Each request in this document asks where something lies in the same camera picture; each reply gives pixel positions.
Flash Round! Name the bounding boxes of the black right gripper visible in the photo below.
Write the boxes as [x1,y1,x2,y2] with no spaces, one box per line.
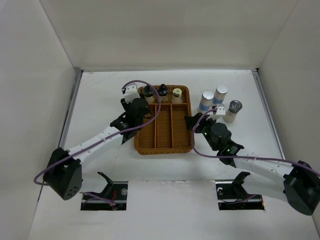
[184,112,219,151]

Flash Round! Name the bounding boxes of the black-lid jar white powder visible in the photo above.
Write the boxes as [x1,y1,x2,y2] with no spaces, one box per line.
[142,85,155,104]

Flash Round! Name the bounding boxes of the black-lid jar beige contents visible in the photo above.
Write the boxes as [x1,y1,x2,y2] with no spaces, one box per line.
[157,84,169,103]

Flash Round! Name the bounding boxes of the silver-lid jar blue label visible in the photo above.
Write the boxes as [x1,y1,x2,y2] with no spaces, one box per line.
[197,90,214,113]

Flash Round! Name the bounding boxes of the yellow-lid white jar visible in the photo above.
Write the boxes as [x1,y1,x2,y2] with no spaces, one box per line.
[171,88,182,104]

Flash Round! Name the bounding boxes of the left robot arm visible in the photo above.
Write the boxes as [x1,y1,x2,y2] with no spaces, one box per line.
[43,97,152,201]

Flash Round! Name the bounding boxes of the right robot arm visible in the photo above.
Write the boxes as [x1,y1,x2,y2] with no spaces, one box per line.
[184,113,320,216]

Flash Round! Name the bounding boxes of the clear-cap white salt bottle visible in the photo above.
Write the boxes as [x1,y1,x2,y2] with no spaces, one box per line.
[223,100,243,123]

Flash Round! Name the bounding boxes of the brown wicker tray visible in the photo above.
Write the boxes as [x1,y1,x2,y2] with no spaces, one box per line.
[134,85,192,155]

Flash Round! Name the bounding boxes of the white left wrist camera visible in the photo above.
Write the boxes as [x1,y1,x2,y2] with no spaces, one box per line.
[122,83,140,104]

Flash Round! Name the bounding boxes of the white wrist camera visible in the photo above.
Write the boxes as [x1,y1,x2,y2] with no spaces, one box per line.
[210,104,226,121]
[122,83,140,104]

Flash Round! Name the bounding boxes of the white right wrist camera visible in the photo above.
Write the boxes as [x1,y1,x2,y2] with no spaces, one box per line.
[210,104,226,121]

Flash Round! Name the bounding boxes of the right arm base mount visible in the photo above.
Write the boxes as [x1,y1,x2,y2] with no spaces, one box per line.
[215,171,265,211]

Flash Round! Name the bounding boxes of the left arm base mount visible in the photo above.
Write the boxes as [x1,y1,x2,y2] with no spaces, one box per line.
[80,171,129,211]

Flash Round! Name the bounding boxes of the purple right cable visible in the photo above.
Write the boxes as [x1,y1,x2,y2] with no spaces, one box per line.
[191,107,320,176]

